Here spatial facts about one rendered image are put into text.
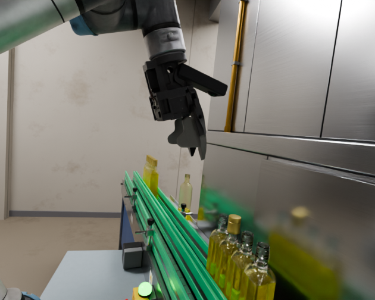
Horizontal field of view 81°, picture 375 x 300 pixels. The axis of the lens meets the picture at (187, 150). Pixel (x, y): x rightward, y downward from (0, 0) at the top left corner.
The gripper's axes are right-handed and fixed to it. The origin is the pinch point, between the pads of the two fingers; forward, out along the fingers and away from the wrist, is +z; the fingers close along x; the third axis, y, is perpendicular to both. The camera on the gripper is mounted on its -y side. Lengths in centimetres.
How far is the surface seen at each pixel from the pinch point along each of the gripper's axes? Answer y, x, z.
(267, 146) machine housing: -27.5, -11.3, 7.8
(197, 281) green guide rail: 5.0, -11.9, 41.4
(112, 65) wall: -15, -286, -83
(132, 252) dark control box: 22, -48, 47
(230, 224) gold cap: -6.5, -5.1, 23.4
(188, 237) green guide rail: -3, -43, 47
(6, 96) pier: 117, -292, -68
